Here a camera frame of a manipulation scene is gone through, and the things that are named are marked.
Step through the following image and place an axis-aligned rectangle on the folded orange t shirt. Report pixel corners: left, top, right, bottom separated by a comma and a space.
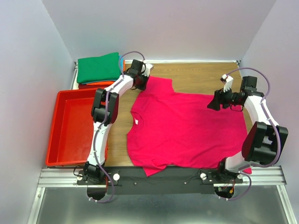
89, 62, 125, 85

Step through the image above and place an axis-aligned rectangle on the folded green t shirt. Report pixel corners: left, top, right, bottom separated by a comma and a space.
77, 52, 121, 84

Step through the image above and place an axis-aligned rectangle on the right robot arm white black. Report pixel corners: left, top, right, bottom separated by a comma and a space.
207, 74, 288, 183

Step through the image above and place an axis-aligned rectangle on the folded dark red t shirt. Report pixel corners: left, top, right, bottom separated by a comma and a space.
78, 84, 110, 89

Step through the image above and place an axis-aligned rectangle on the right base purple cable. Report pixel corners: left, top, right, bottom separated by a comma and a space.
218, 175, 253, 202

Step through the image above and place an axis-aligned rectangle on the red plastic bin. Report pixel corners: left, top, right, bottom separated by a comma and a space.
45, 88, 96, 167

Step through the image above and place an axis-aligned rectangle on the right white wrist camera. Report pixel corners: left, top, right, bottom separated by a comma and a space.
221, 74, 234, 92

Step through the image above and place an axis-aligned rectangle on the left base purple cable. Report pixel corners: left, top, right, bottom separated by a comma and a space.
88, 172, 121, 204

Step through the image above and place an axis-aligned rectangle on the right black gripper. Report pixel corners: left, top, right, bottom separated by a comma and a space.
206, 85, 241, 111

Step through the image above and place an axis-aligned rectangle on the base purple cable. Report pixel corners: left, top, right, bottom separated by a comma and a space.
218, 175, 253, 202
88, 172, 121, 204

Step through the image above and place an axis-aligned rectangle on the pink t shirt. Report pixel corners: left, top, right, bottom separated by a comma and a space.
127, 77, 247, 176

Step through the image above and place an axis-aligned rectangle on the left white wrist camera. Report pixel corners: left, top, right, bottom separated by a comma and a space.
141, 60, 154, 77

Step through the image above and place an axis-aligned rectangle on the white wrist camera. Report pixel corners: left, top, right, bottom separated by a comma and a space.
221, 74, 234, 92
141, 60, 154, 77

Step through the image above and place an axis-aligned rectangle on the folded blue t shirt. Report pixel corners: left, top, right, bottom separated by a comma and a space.
83, 53, 124, 84

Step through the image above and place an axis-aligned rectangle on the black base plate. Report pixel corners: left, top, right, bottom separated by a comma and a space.
76, 166, 243, 199

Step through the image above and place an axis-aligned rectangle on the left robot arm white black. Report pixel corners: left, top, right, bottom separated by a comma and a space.
83, 60, 154, 184

